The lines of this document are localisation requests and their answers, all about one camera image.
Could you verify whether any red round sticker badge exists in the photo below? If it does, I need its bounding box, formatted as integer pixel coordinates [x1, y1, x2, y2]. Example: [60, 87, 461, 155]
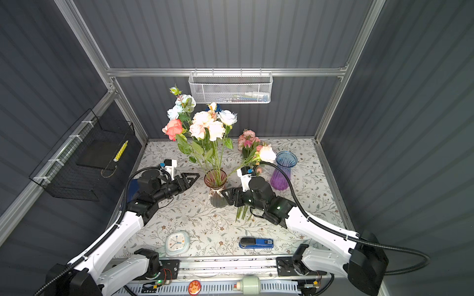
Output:
[188, 280, 202, 296]

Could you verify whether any peach rose stem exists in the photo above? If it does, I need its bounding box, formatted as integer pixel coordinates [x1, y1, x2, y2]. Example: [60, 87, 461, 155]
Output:
[191, 110, 219, 186]

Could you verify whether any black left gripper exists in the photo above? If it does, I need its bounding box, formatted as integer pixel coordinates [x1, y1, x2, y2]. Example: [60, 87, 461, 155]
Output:
[152, 172, 198, 205]

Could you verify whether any white mesh wall basket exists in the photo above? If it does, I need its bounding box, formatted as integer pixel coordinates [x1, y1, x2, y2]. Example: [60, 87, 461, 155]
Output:
[188, 70, 274, 104]

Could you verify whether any toothpaste tube in basket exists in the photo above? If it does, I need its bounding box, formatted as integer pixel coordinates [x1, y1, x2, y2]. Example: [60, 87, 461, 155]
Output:
[243, 91, 271, 103]

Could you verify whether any blue black stapler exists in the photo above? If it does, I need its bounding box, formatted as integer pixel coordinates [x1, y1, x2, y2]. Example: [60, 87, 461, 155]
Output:
[239, 237, 274, 249]

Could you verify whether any small pink rosebud stem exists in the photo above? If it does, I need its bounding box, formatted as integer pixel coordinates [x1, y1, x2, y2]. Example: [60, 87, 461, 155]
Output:
[190, 124, 216, 187]

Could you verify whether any red glass vase with ribbon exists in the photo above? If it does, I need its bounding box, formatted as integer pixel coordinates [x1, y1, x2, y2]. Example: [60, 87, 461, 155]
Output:
[204, 169, 228, 208]

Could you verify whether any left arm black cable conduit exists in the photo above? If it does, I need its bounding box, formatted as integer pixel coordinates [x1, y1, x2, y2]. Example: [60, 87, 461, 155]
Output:
[33, 166, 173, 296]

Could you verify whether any floral table cloth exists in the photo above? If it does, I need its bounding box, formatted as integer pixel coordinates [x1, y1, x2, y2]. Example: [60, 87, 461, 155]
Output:
[114, 138, 346, 259]

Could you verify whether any yellow black marker pen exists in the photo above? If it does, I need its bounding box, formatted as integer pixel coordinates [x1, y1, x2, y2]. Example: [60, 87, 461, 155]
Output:
[113, 140, 128, 162]

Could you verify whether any artificial flower bunch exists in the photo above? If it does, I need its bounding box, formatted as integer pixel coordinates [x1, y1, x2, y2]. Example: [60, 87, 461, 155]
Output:
[236, 129, 263, 221]

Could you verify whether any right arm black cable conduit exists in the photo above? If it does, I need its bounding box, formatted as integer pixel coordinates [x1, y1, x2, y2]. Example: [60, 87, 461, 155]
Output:
[258, 162, 431, 276]

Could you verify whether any blue purple glass vase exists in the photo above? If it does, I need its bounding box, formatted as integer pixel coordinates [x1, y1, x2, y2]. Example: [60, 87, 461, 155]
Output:
[270, 151, 297, 191]

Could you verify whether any coral pink rose stem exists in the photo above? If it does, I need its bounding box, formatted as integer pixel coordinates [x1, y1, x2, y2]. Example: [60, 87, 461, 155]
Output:
[162, 119, 205, 173]

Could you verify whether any pale green cylinder knob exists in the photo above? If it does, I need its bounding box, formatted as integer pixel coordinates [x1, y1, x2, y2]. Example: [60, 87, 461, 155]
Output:
[233, 276, 261, 296]

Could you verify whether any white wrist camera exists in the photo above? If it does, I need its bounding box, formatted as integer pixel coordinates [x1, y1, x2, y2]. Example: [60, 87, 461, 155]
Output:
[237, 166, 254, 192]
[160, 159, 177, 181]

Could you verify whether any white blue flower spray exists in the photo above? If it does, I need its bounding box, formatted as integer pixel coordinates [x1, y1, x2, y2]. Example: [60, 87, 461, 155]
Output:
[166, 86, 214, 182]

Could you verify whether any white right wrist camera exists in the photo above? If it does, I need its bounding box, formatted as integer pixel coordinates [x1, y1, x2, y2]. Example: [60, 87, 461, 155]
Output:
[237, 166, 254, 192]

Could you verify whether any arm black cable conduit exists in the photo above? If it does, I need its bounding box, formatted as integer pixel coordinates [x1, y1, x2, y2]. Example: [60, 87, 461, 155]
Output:
[33, 166, 173, 296]
[258, 162, 431, 276]

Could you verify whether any black wire wall basket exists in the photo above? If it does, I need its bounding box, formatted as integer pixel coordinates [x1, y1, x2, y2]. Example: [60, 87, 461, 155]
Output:
[29, 113, 138, 203]

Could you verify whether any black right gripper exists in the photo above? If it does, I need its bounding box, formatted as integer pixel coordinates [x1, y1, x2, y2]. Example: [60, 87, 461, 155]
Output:
[221, 185, 267, 213]

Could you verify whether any pale green alarm clock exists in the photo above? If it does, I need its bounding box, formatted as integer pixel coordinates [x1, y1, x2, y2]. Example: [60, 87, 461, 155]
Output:
[165, 231, 191, 257]

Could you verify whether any pale pink rose stem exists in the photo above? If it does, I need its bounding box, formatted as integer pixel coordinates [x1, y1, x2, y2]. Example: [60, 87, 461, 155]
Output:
[228, 144, 277, 176]

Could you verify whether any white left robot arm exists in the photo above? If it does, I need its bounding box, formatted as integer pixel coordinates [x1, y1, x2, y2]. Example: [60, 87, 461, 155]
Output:
[36, 164, 200, 296]

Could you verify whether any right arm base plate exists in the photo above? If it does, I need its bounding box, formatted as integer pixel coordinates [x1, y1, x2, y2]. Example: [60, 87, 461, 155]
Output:
[276, 257, 328, 277]

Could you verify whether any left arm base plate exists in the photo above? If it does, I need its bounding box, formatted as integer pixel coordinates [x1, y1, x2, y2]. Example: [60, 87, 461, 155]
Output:
[144, 260, 180, 281]

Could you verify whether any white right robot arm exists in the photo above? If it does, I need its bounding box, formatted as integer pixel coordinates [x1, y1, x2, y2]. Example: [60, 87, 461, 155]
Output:
[222, 176, 388, 296]

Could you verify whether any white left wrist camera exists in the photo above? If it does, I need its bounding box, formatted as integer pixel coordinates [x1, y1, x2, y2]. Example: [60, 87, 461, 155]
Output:
[160, 159, 177, 181]

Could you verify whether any cream rose stem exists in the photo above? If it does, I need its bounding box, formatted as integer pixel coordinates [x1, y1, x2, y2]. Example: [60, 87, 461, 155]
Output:
[207, 102, 224, 170]

